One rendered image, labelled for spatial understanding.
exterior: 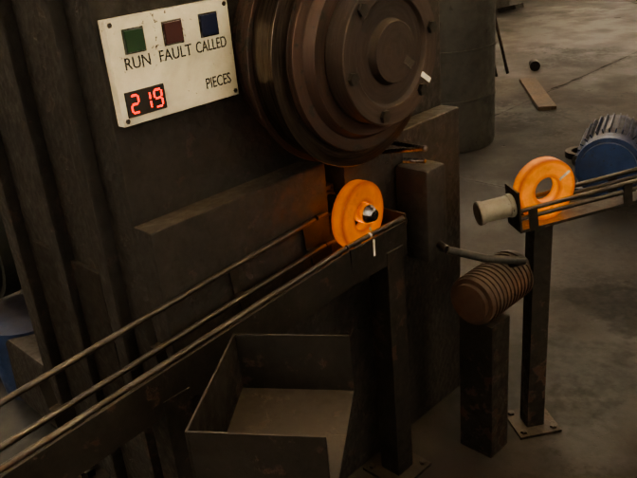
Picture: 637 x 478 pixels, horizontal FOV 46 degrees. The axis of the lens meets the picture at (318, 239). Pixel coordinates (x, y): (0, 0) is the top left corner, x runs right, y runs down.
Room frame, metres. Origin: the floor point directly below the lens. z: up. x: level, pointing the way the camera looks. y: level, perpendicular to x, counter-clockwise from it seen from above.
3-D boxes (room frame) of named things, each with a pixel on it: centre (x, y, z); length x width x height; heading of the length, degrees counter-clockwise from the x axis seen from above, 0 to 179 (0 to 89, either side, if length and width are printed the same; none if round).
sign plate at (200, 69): (1.36, 0.23, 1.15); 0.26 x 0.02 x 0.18; 133
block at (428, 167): (1.69, -0.26, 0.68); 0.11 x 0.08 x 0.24; 43
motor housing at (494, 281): (1.65, -0.43, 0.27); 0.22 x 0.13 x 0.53; 133
